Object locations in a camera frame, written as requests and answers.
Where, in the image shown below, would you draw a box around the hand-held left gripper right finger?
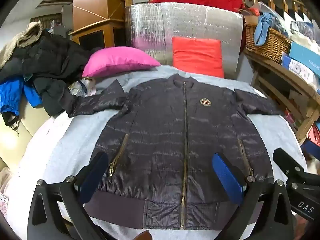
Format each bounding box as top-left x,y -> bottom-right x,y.
211,152 -> 293,240

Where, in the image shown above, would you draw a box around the light blue cloth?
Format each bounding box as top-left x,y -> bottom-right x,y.
254,12 -> 278,46

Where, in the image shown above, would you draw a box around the pink red bag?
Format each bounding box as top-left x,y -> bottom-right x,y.
308,124 -> 320,147

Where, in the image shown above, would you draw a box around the white patterned box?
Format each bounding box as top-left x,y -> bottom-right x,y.
282,52 -> 318,85

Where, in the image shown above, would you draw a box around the dark quilted zip jacket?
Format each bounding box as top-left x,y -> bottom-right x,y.
64,74 -> 284,230

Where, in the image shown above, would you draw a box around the blue cardboard box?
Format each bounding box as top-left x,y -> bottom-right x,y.
289,41 -> 320,77

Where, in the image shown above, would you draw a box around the red orange pillow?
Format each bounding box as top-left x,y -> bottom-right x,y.
172,37 -> 225,78

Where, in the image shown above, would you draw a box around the wooden shelf frame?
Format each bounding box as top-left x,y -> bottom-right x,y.
244,47 -> 320,145

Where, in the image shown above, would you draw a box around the cream sofa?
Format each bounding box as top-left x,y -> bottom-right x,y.
0,97 -> 50,170

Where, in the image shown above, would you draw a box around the bagged clothes pile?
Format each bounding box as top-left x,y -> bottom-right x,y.
290,19 -> 320,50

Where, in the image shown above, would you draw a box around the black puffer jacket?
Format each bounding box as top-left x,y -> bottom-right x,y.
0,30 -> 97,117

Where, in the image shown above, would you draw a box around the light grey blanket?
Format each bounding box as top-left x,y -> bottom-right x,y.
5,65 -> 308,240

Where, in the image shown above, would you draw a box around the silver foil insulation mat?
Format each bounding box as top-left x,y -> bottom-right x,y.
125,2 -> 244,80

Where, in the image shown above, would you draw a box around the clear plastic bag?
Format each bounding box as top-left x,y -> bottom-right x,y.
69,77 -> 97,97

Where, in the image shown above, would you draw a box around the wicker basket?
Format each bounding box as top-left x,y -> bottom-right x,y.
244,23 -> 292,64

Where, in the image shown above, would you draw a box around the pink pillow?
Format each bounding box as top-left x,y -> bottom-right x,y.
82,47 -> 161,77

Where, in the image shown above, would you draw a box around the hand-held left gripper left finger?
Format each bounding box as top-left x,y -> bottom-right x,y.
27,151 -> 110,240

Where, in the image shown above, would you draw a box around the cartoon printed mat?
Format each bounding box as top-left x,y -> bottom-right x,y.
0,194 -> 11,217

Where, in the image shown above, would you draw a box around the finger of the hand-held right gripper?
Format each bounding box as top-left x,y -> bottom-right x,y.
272,148 -> 307,178

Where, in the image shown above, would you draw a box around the bright blue jacket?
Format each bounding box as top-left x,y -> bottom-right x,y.
0,76 -> 43,130

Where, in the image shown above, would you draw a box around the brown slatted panel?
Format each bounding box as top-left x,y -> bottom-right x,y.
30,13 -> 62,30

